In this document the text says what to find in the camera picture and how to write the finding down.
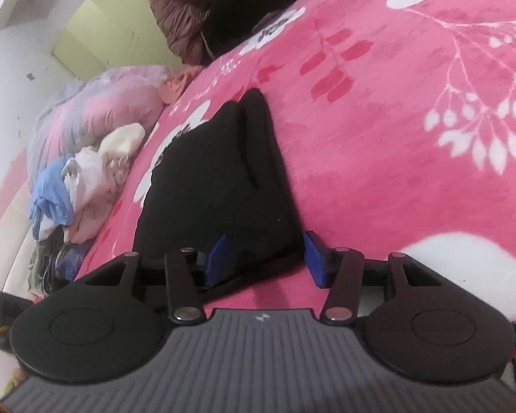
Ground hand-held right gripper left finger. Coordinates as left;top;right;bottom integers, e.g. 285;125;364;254
86;234;228;323

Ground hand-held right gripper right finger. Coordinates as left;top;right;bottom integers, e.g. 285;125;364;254
303;230;441;324

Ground black printed shirt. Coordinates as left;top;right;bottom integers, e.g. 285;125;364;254
132;87;305;304

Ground grey garment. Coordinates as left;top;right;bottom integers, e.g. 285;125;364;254
27;227;72;298

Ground pink white headboard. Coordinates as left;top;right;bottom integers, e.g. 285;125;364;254
0;155;44;297

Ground blue jeans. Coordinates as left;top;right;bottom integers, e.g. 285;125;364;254
55;239;96;282

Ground light blue shirt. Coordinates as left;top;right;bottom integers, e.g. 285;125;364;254
28;156;77;240

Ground beige garment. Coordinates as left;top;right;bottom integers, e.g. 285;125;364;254
64;198;122;244

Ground white garment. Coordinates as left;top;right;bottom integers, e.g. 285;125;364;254
64;145;127;226

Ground cream fleece garment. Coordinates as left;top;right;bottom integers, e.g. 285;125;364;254
98;121;147;161

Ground pink floral blanket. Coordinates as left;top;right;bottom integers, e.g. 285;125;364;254
75;0;516;401

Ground peach cloth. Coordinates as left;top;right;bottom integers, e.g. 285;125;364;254
158;66;204;105

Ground pink grey floral quilt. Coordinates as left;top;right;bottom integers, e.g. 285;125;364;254
27;64;173;196

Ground pale yellow wardrobe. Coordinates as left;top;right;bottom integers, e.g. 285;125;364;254
51;0;185;83

